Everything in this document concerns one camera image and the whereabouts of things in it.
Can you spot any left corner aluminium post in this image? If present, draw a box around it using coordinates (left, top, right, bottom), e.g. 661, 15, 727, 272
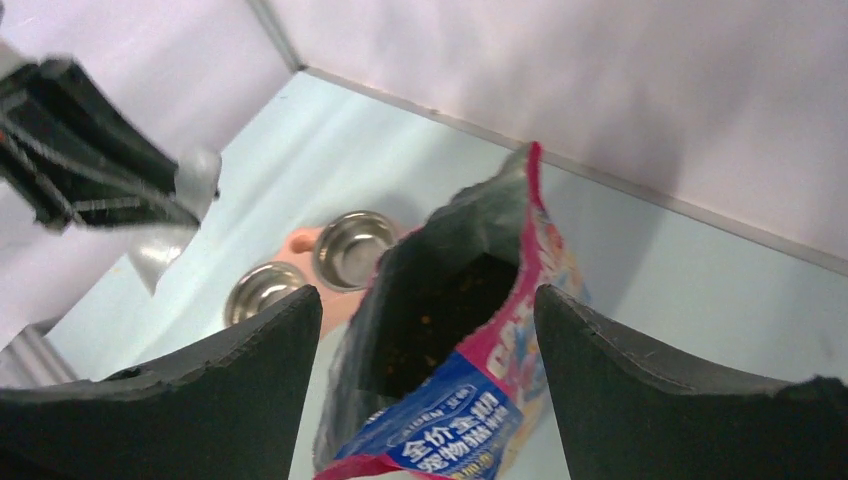
246, 0, 308, 74

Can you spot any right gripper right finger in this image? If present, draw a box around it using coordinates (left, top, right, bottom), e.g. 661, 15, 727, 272
534, 285, 847, 479

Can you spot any pink double bowl feeder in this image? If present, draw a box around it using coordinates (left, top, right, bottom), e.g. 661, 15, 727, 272
273, 222, 404, 337

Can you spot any pink pet food bag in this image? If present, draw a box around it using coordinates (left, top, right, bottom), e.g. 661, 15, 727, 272
313, 142, 589, 479

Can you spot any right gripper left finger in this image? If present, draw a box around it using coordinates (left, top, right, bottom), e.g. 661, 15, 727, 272
1, 285, 322, 479

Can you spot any clear plastic scoop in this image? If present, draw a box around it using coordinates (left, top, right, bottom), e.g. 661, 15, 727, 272
127, 147, 222, 294

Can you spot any far steel bowl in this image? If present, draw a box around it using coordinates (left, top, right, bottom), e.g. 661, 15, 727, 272
312, 210, 399, 292

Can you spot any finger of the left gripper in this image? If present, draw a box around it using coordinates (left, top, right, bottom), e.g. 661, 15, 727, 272
1, 58, 177, 231

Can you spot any steel bowl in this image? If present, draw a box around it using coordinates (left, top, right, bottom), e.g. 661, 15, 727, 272
223, 261, 307, 327
312, 210, 399, 292

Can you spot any near steel bowl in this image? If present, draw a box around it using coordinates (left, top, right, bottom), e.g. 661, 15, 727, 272
223, 261, 307, 327

